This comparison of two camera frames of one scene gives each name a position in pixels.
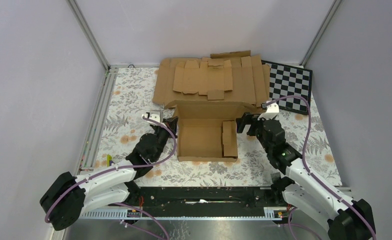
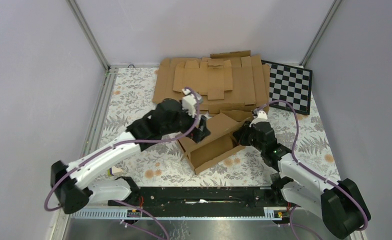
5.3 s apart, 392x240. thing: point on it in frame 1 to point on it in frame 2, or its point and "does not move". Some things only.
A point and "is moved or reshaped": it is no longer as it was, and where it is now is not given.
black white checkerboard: (286, 80) does not move
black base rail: (206, 202) does not move
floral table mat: (129, 99) does not move
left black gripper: (171, 123) to (199, 133)
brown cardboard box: (207, 129) is moved or reshaped
